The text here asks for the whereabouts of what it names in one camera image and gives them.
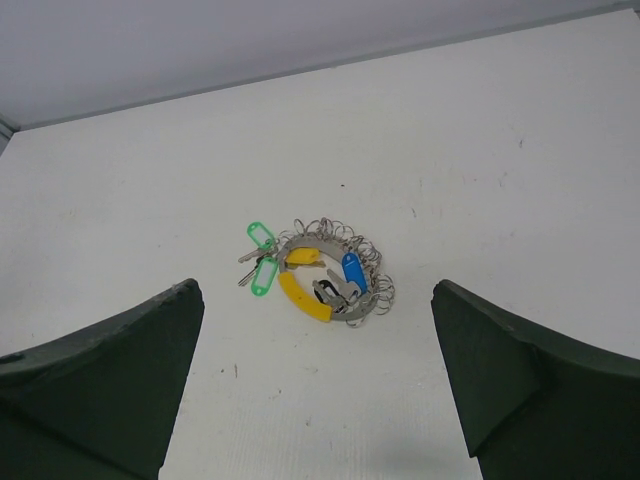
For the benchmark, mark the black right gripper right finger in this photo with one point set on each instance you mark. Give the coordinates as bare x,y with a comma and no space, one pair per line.
534,403

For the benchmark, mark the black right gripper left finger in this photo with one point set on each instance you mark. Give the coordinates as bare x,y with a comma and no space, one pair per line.
101,402

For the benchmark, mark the blue key tag with key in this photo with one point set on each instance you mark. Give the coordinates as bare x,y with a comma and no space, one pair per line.
354,272

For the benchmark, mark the large grey keyring yellow handle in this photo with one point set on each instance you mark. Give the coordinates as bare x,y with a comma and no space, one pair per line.
353,290

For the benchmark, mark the black key tag with key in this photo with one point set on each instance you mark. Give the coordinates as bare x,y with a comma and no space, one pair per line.
329,291

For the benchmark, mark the green key tag right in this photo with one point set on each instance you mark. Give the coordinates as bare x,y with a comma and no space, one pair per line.
261,277

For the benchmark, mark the green key tag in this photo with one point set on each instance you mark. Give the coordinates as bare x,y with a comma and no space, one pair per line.
263,239
261,277

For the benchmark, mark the green key tag left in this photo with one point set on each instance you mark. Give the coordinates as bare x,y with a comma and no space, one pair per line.
263,239

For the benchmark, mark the yellow key tag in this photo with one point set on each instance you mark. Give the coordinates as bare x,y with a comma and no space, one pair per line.
306,257

